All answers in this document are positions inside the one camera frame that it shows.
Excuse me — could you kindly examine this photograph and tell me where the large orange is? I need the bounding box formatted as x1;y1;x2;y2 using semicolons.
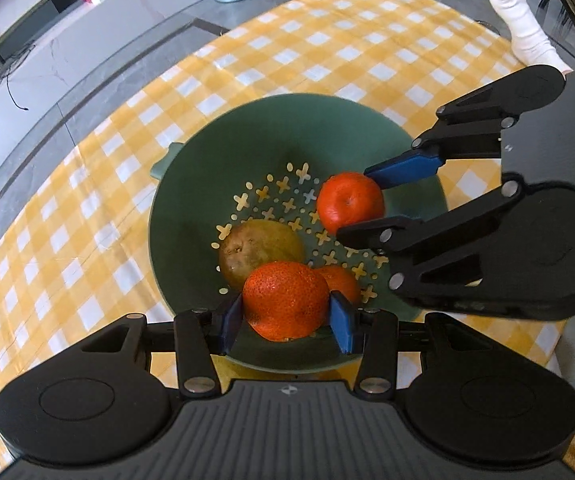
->
242;261;331;343

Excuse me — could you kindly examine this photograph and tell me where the yellow checked tablecloth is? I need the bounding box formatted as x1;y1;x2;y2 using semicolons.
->
0;0;575;467

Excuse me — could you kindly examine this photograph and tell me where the person's white socked foot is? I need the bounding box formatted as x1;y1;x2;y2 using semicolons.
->
487;0;573;73

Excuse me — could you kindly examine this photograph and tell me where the black cable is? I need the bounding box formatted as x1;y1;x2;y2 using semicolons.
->
3;42;35;112

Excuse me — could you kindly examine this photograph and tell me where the white marble media console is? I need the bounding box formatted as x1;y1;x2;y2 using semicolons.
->
0;0;218;123

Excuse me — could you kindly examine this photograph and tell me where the brownish green pear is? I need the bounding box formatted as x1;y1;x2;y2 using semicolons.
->
217;219;307;293

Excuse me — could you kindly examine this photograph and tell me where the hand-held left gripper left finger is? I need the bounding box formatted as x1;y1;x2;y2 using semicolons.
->
81;293;244;398

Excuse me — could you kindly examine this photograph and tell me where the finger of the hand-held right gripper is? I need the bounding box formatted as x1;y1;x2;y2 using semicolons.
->
364;77;518;191
336;172;526;307

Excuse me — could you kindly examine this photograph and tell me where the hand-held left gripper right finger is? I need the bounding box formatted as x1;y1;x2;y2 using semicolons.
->
328;291;493;395

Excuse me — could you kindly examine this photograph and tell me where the green colander bowl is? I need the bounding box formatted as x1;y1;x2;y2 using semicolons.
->
148;92;451;375

